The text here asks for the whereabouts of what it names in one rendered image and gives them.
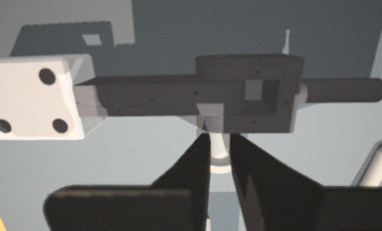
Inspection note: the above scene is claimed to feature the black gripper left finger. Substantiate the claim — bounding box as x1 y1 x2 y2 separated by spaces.
43 132 211 231

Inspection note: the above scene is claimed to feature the beige block with four holes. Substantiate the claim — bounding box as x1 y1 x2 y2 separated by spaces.
0 54 103 139

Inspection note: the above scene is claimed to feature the dark grey flat bar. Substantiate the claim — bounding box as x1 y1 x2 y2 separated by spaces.
72 74 246 117

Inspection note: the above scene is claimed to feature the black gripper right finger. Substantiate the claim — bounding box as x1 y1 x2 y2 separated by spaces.
230 133 382 231

